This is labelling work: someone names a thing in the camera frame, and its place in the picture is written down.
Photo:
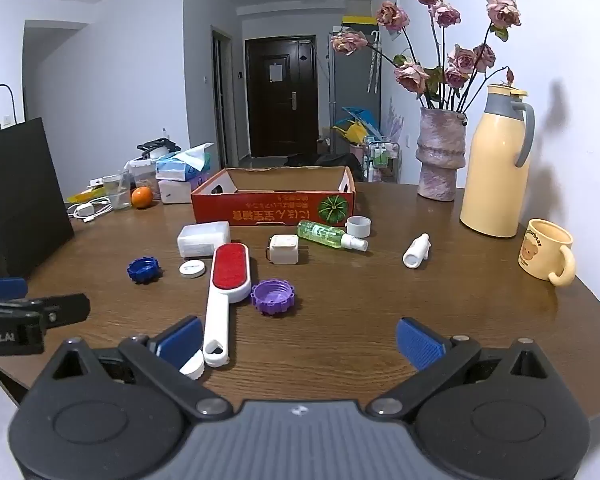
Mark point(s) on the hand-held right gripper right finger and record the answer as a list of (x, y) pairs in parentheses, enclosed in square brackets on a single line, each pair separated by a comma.
[(420, 342)]

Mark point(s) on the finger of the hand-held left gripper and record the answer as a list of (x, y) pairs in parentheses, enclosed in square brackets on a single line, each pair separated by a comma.
[(2, 288), (65, 307)]

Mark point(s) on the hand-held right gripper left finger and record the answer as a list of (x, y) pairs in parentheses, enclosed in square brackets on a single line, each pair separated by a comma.
[(180, 341)]

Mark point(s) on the small white cap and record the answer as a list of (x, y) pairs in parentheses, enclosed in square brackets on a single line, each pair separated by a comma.
[(194, 366)]

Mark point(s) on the white round disc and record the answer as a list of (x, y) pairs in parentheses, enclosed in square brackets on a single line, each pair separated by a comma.
[(192, 268)]

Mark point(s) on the blue bottle cap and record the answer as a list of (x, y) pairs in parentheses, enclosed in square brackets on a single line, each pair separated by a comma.
[(142, 270)]

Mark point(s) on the red and white lint brush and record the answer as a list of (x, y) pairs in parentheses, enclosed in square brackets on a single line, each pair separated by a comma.
[(228, 267)]

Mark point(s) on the small white bottle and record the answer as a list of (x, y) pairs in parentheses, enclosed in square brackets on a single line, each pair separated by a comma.
[(415, 252)]

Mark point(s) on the purple bottle cap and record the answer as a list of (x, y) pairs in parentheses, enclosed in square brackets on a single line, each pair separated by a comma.
[(272, 297)]

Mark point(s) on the white plastic box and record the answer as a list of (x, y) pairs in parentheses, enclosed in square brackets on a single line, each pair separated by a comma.
[(202, 240)]

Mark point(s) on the white square charger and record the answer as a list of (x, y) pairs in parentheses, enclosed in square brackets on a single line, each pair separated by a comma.
[(283, 250)]

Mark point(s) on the green spray bottle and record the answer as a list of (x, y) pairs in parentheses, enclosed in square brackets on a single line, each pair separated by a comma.
[(325, 234)]

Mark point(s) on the red cardboard box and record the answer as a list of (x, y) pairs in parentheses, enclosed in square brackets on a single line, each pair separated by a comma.
[(260, 212)]

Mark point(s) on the black paper bag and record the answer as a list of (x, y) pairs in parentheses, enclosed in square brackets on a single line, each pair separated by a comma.
[(20, 200)]

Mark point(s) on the yellow packet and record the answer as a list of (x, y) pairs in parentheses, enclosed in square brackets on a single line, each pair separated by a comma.
[(82, 194)]

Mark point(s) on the clear glass cup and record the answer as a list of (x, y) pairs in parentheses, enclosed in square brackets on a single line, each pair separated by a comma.
[(116, 195)]

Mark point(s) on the white tape roll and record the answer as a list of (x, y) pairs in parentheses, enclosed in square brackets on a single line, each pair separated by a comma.
[(358, 227)]

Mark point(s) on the orange fruit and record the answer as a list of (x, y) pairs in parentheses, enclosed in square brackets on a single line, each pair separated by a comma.
[(142, 198)]

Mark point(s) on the pale purple tissue pack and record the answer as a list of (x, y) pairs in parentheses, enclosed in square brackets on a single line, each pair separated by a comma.
[(177, 191)]

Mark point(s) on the yellow bear mug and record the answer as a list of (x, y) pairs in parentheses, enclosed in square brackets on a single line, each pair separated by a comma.
[(540, 250)]

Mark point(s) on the clear container with white lid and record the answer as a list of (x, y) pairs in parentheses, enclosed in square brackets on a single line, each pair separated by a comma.
[(142, 172)]

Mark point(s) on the blue tissue pack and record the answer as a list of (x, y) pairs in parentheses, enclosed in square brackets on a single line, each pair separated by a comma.
[(177, 167)]

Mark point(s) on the black folding stand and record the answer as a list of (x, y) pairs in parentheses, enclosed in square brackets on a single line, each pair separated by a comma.
[(157, 146)]

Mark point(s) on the yellow thermos jug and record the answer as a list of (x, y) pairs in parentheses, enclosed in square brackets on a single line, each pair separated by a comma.
[(492, 170)]

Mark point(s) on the pink textured vase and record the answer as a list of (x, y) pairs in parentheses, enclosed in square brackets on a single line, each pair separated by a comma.
[(440, 155)]

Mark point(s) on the white trolley with bottles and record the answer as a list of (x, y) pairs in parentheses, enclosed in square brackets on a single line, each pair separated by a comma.
[(380, 157)]

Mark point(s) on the dark wooden door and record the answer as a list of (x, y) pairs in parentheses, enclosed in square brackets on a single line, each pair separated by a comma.
[(280, 110)]

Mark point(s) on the bunch of dried roses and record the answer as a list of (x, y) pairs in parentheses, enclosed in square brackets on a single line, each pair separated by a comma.
[(412, 77)]

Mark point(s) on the grey refrigerator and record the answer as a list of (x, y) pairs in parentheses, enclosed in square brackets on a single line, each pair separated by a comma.
[(352, 75)]

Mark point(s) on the white folded umbrella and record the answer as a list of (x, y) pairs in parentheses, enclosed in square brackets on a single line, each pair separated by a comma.
[(375, 65)]

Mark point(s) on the white paper notice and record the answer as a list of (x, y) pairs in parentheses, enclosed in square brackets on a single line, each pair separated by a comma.
[(276, 72)]

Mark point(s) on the yellow box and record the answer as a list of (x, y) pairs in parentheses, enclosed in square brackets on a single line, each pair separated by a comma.
[(359, 19)]

